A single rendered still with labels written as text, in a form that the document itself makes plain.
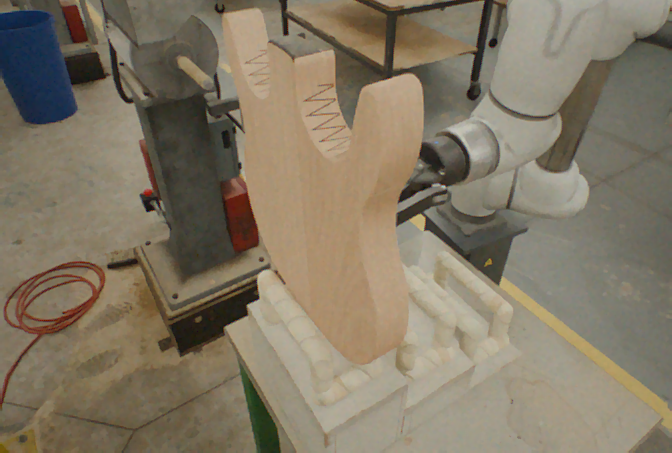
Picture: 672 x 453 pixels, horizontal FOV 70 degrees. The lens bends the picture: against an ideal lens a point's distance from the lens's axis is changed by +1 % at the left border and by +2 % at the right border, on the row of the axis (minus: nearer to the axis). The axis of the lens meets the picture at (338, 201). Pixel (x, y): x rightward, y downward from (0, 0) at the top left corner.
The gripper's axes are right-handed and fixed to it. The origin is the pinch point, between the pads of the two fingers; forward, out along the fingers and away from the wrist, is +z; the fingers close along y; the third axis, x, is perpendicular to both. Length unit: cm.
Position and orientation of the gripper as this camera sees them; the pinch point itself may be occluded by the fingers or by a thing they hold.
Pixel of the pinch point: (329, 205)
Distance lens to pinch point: 61.8
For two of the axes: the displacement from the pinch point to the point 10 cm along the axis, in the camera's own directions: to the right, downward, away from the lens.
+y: -5.4, -5.1, 6.7
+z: -8.4, 3.3, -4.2
